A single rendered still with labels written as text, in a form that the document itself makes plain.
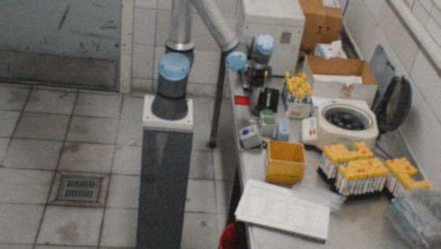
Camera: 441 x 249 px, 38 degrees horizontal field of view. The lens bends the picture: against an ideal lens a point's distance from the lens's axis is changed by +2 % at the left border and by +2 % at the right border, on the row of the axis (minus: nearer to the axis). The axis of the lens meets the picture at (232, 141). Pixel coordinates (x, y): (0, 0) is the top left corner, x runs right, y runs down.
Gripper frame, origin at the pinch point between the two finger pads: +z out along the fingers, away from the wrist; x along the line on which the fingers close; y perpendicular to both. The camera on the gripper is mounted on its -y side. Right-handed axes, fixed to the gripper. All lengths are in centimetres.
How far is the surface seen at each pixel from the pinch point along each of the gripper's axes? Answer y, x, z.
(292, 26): -26.6, 17.6, -8.5
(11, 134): -26, -125, 122
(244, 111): 16.5, -3.6, -3.8
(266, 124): 29.7, 2.8, -18.5
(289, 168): 56, 7, -35
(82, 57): -91, -92, 131
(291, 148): 45, 10, -29
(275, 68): -15.6, 13.3, 10.3
